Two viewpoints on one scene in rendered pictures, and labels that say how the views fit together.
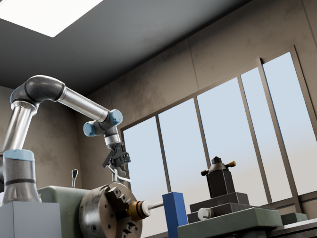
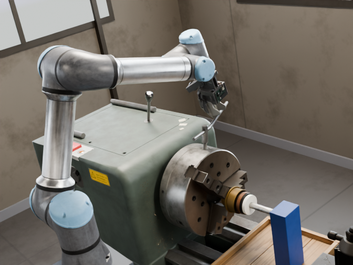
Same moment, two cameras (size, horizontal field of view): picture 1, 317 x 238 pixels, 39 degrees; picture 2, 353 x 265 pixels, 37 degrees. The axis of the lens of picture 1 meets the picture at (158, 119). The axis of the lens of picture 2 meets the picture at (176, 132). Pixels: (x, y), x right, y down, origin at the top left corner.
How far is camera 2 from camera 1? 1.43 m
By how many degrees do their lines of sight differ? 47
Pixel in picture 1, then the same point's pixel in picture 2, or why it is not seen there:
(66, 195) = (141, 178)
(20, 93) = (50, 78)
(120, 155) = (211, 94)
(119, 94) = not seen: outside the picture
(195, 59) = not seen: outside the picture
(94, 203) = (178, 197)
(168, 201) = (278, 224)
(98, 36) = not seen: outside the picture
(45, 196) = (115, 182)
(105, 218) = (194, 213)
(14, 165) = (68, 235)
